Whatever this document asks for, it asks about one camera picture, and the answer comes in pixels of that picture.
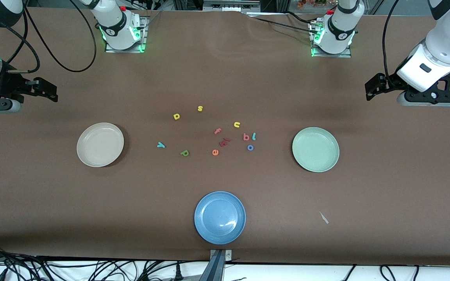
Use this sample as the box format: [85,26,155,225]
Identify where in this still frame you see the beige brown plate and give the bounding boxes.
[76,123,125,168]

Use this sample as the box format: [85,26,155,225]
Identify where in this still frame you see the pale green plate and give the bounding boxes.
[292,127,340,173]

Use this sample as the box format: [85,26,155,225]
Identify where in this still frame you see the orange decoration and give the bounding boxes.
[297,0,327,9]

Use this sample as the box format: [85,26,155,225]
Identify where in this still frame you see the brown table cover sheet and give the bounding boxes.
[0,7,450,267]

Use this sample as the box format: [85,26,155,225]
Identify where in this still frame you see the grey metal box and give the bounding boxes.
[203,0,261,12]

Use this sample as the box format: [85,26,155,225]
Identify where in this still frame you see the blue plate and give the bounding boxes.
[194,191,246,245]

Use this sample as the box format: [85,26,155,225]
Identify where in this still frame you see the aluminium profile bar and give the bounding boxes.
[200,249,233,281]

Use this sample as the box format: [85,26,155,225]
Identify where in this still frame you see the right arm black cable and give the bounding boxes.
[6,0,97,75]

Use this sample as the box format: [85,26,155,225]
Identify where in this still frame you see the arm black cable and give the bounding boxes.
[381,0,400,78]
[6,0,97,75]

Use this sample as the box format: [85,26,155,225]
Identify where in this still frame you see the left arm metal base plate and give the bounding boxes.
[310,20,353,58]

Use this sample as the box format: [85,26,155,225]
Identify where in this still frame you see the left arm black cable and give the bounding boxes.
[381,0,400,78]

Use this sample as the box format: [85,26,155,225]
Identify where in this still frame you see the black base cable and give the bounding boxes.
[248,11,317,34]

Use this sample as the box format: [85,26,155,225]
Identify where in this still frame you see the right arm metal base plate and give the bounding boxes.
[105,16,148,53]

